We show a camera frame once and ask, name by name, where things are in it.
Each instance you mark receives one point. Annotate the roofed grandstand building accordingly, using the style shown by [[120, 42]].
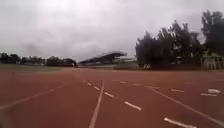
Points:
[[106, 58]]

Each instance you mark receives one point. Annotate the group of tall dark trees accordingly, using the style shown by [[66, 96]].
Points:
[[166, 50]]

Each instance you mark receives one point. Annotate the distant row of trees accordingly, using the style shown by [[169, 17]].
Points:
[[53, 62]]

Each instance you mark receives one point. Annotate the red running track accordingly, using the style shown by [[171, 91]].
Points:
[[60, 110]]

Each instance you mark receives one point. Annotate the green grass field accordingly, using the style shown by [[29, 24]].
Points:
[[26, 67]]

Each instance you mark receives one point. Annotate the pale railing structure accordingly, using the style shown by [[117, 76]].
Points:
[[213, 62]]

